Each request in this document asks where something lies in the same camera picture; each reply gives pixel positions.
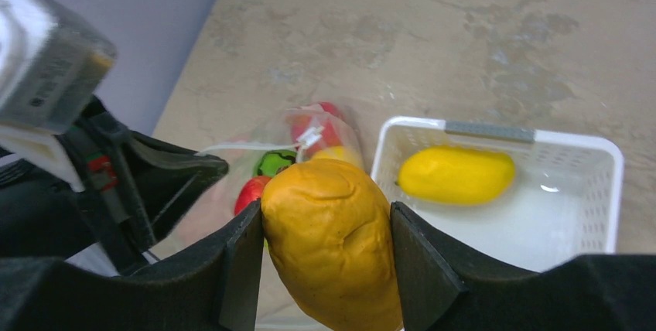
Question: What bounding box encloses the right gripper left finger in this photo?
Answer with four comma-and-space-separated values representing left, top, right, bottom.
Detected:
1, 202, 263, 330

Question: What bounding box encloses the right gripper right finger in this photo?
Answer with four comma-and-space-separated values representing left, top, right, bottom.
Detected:
390, 202, 655, 330

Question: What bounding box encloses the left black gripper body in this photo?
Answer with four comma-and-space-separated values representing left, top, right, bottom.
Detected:
1, 97, 154, 275

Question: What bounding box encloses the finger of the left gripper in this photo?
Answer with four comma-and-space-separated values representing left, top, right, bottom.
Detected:
125, 131, 229, 247

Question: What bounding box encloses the red strawberry toy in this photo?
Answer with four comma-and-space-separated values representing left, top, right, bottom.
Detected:
234, 176, 272, 215

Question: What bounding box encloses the green striped melon toy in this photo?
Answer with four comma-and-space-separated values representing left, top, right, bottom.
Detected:
253, 149, 296, 177

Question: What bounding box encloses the yellow mango toy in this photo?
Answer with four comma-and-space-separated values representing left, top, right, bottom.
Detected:
396, 145, 517, 206

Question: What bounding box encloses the orange-yellow potato toy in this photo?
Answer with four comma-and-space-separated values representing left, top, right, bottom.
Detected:
261, 159, 403, 330

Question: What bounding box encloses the clear zip top bag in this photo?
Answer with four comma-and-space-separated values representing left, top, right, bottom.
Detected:
149, 102, 366, 319

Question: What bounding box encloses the yellow pear toy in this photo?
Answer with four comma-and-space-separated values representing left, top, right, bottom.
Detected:
310, 145, 364, 169

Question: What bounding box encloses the red apple toy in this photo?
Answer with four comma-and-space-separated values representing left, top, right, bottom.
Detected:
289, 101, 344, 158

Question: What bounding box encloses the white plastic basket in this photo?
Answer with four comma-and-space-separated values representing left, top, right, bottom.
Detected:
369, 116, 624, 271

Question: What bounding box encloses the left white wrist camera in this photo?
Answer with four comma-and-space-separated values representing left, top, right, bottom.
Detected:
1, 0, 117, 134

